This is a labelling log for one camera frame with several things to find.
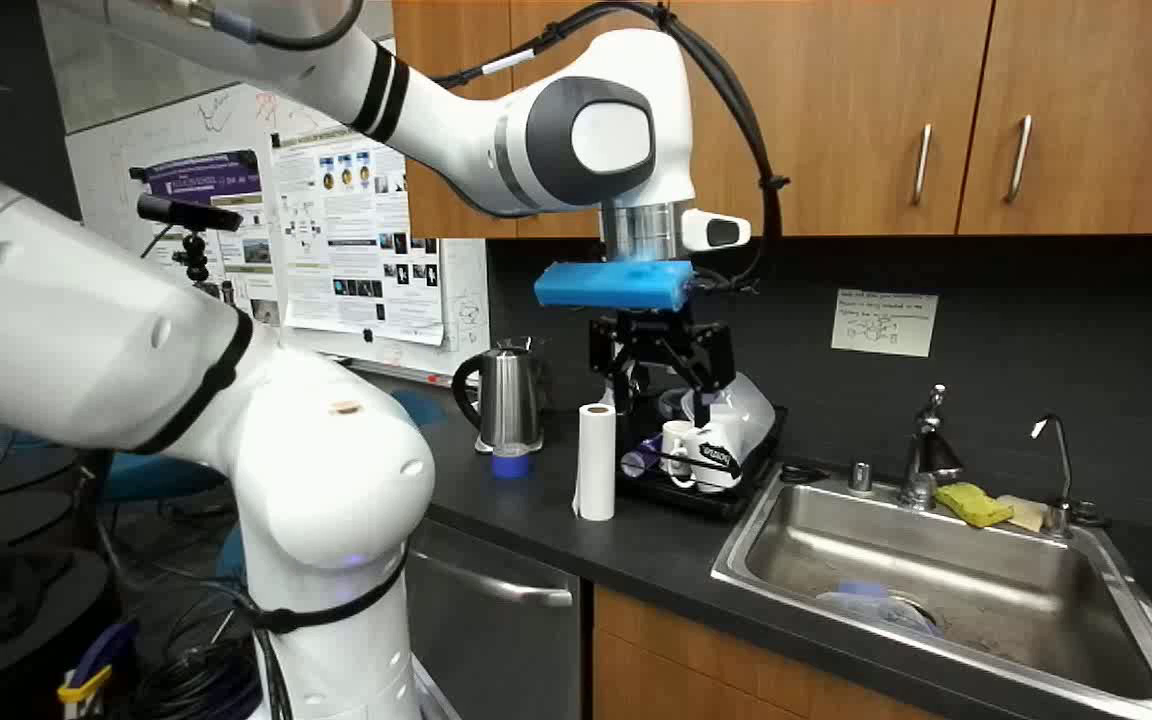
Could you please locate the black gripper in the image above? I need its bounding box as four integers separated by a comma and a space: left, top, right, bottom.
585, 308, 739, 420

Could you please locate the white paper towel roll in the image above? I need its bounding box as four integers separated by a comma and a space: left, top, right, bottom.
568, 393, 619, 529

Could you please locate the white mug with black label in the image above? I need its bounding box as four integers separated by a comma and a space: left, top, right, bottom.
658, 417, 713, 470

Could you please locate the purple cup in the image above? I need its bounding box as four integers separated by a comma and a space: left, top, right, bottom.
618, 446, 667, 483

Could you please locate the clear plastic food container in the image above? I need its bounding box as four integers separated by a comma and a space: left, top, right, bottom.
681, 372, 783, 472

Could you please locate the plain white mug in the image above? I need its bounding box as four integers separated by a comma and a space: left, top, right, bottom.
665, 452, 746, 495

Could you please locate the stainless steel electric kettle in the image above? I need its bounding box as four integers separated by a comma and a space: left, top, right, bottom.
447, 336, 554, 459

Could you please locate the chrome main faucet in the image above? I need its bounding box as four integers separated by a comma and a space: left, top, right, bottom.
895, 381, 969, 511

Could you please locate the stainless steel dishwasher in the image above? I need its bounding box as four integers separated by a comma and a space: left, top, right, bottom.
407, 518, 593, 720

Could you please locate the yellow sponge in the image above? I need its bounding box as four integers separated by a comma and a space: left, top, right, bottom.
932, 480, 1018, 533

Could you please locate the wooden upper cabinet door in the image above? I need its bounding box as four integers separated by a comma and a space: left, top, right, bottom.
391, 0, 610, 245
958, 0, 1152, 241
661, 0, 997, 241

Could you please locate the large white printed poster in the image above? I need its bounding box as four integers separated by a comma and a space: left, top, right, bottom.
267, 127, 447, 354

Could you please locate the beige sponge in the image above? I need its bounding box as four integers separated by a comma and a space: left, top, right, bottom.
993, 491, 1055, 540

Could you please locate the stainless steel sink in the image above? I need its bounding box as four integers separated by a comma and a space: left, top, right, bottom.
709, 472, 1152, 720

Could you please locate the small gooseneck faucet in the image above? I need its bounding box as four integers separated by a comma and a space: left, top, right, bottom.
1027, 411, 1080, 538

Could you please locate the blue chair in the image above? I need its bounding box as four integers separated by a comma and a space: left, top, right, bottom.
101, 452, 229, 511

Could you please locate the purple printed sign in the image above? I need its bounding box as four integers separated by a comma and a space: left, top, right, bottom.
128, 150, 267, 207

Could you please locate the white whiteboard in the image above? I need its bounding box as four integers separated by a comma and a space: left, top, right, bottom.
63, 80, 492, 393

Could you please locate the black wire dish rack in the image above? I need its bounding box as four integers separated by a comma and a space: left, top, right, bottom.
619, 437, 787, 529

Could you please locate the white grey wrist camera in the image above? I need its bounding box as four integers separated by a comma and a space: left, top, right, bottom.
677, 203, 758, 255

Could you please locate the white paper wall note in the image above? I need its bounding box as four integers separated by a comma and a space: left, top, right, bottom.
827, 285, 943, 361

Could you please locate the steel cabinet handle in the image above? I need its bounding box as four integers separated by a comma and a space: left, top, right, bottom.
907, 122, 936, 207
1006, 113, 1042, 207

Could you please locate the black camera on tripod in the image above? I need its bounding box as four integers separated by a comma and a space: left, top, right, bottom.
131, 194, 247, 292

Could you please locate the black cable coil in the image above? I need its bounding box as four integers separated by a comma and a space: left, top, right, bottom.
147, 591, 267, 720

